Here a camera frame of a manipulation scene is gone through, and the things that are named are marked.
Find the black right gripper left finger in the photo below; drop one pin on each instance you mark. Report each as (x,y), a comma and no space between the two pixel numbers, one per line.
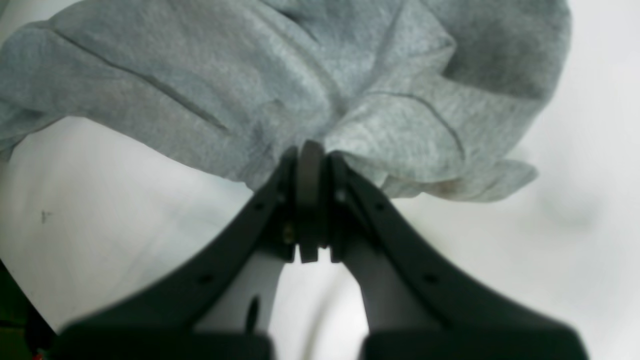
(217,306)

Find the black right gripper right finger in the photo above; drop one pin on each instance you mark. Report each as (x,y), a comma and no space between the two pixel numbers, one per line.
(418,304)

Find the grey T-shirt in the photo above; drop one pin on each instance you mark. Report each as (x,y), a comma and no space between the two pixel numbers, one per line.
(421,96)

